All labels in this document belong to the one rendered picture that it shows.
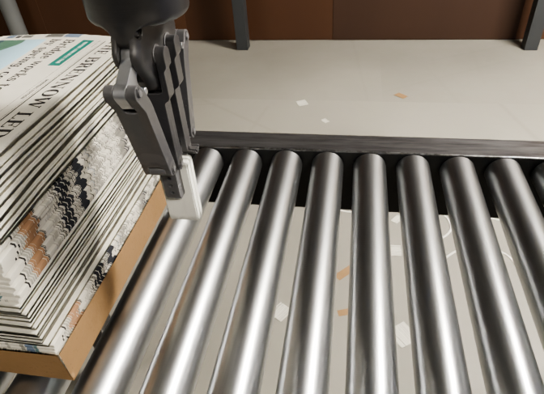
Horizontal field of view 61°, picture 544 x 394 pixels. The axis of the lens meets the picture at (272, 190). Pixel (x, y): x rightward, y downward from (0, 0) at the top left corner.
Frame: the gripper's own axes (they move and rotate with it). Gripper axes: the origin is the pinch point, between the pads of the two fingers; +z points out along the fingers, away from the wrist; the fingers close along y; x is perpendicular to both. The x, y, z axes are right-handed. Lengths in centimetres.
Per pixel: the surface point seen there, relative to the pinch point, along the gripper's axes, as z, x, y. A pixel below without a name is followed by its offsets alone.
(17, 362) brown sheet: 10.1, -13.0, 14.0
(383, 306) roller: 13.2, 20.3, 1.7
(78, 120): -7.4, -8.0, 0.2
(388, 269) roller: 13.8, 21.1, -4.2
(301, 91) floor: 93, -12, -211
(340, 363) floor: 93, 17, -40
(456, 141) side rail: 12.9, 32.5, -30.9
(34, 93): -10.2, -10.9, 0.7
